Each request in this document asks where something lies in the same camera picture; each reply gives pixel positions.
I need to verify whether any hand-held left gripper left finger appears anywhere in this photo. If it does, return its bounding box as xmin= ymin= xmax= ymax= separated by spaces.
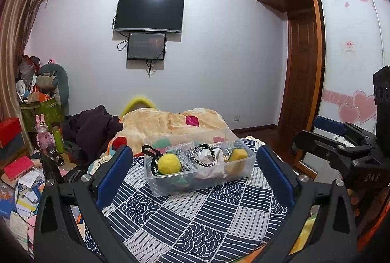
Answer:
xmin=33 ymin=144 xmax=135 ymax=263

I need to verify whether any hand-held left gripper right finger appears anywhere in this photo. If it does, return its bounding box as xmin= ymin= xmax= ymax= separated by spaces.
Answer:
xmin=256 ymin=144 xmax=358 ymax=263

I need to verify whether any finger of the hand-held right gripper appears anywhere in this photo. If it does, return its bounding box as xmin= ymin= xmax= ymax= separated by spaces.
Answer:
xmin=313 ymin=116 xmax=377 ymax=154
xmin=291 ymin=129 xmax=372 ymax=174

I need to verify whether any yellow green sponge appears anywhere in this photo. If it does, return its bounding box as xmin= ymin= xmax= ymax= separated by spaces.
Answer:
xmin=225 ymin=147 xmax=249 ymax=174

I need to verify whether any yellow plush ball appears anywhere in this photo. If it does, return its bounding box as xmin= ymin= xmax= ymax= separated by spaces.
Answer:
xmin=157 ymin=153 xmax=182 ymax=175

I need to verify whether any clear plastic box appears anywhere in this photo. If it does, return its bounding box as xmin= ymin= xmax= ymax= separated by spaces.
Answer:
xmin=143 ymin=132 xmax=257 ymax=197

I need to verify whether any teal cloth piece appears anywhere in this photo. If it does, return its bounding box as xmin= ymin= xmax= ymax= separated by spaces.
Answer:
xmin=170 ymin=174 xmax=190 ymax=186

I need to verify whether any white cloth pouch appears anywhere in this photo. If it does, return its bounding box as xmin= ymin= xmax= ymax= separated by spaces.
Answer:
xmin=194 ymin=147 xmax=233 ymax=180

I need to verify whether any silver shiny hair tie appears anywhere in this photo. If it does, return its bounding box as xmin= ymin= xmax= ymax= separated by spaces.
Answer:
xmin=168 ymin=144 xmax=196 ymax=171

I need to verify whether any black chain hairband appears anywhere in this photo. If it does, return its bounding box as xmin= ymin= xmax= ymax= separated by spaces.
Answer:
xmin=191 ymin=144 xmax=218 ymax=168

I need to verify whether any cream lace cloth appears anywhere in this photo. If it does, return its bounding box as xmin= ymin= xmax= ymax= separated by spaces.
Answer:
xmin=88 ymin=156 xmax=114 ymax=176

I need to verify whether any dark clothes heap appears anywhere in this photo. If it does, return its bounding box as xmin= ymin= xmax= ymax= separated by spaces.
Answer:
xmin=62 ymin=104 xmax=124 ymax=164

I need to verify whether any wooden door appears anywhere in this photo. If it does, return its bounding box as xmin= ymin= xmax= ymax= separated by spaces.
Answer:
xmin=276 ymin=12 xmax=324 ymax=135

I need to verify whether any white sliding wardrobe door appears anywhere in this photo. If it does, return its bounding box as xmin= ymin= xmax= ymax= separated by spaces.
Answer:
xmin=313 ymin=0 xmax=390 ymax=179

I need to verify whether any black flashlight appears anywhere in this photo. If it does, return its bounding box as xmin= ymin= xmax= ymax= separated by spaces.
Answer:
xmin=45 ymin=145 xmax=65 ymax=167

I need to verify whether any beige printed blanket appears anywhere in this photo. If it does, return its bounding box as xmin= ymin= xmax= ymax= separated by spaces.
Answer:
xmin=100 ymin=107 xmax=242 ymax=160

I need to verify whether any green bottle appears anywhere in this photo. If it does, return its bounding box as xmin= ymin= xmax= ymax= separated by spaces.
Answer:
xmin=51 ymin=126 xmax=65 ymax=155

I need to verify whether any orange cloth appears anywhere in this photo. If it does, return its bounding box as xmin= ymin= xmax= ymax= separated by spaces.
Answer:
xmin=356 ymin=229 xmax=390 ymax=255

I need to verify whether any yellow fuzzy cushion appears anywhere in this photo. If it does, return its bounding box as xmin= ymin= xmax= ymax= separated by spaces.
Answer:
xmin=119 ymin=94 xmax=158 ymax=118

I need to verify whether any white paper notice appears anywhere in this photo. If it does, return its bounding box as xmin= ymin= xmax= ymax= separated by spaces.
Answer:
xmin=341 ymin=39 xmax=357 ymax=52

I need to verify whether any pink rabbit figurine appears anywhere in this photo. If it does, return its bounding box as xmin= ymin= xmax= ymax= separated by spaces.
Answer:
xmin=34 ymin=114 xmax=52 ymax=150

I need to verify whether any blue patterned cloth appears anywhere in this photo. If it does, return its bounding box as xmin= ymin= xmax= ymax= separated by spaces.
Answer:
xmin=83 ymin=137 xmax=306 ymax=263

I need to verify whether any green storage box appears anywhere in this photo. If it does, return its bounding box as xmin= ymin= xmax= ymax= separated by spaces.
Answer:
xmin=20 ymin=97 xmax=65 ymax=130

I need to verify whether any red book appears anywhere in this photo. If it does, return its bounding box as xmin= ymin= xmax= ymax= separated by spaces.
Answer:
xmin=3 ymin=155 xmax=35 ymax=182

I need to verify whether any pile of books and papers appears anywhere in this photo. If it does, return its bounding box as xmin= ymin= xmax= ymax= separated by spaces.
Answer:
xmin=0 ymin=160 xmax=47 ymax=255

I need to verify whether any grey blue box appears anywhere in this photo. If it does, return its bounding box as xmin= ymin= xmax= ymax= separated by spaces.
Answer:
xmin=0 ymin=133 xmax=25 ymax=160

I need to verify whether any orange carton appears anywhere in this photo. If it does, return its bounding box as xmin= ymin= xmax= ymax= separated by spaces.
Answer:
xmin=33 ymin=92 xmax=51 ymax=104

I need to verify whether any grey green plush pillow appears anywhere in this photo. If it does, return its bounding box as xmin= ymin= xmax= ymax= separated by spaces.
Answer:
xmin=39 ymin=63 xmax=70 ymax=109

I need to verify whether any red box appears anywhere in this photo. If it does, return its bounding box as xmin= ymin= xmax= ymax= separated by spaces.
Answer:
xmin=0 ymin=117 xmax=23 ymax=148

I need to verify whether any small white fan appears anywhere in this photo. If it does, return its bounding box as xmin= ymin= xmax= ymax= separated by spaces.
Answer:
xmin=15 ymin=80 xmax=27 ymax=103

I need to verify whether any dark red plastic bag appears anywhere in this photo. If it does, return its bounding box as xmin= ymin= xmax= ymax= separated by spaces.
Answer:
xmin=18 ymin=54 xmax=41 ymax=75

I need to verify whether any striped brown curtain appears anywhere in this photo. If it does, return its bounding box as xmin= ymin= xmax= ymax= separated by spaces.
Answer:
xmin=0 ymin=0 xmax=57 ymax=127

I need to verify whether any black hanging monitor cable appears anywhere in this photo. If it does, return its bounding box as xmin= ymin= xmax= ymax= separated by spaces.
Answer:
xmin=145 ymin=60 xmax=158 ymax=78

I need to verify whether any black looped monitor cable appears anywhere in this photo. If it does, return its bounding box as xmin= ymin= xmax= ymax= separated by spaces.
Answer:
xmin=117 ymin=31 xmax=129 ymax=52

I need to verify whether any small black wall monitor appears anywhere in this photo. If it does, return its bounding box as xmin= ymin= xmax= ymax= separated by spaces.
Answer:
xmin=126 ymin=32 xmax=167 ymax=61

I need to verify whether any large black wall television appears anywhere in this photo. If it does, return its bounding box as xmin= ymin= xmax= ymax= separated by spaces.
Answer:
xmin=113 ymin=0 xmax=185 ymax=34

